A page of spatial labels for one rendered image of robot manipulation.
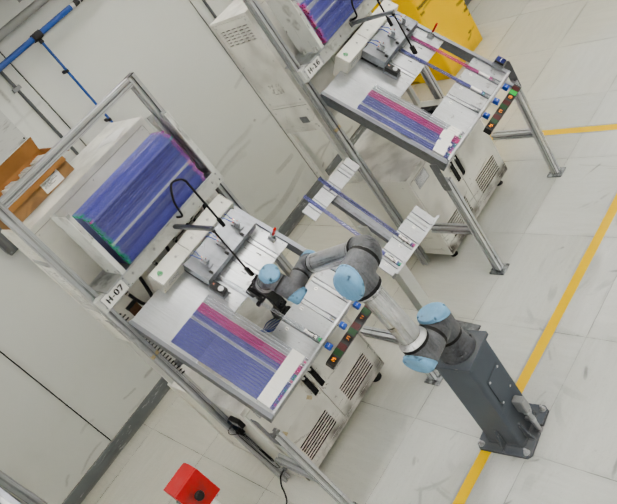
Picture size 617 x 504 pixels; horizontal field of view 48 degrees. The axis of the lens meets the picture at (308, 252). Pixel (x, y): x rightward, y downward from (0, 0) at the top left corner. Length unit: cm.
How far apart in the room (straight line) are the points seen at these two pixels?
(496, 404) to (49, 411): 270
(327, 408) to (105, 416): 173
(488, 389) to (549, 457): 40
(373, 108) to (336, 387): 136
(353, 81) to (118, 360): 228
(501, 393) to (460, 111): 145
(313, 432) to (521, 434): 96
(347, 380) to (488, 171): 151
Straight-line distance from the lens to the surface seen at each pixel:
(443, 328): 256
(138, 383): 469
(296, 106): 371
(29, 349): 438
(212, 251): 299
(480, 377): 273
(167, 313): 296
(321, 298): 296
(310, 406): 332
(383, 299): 236
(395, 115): 348
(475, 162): 408
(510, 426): 295
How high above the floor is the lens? 243
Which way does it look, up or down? 30 degrees down
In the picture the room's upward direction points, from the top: 38 degrees counter-clockwise
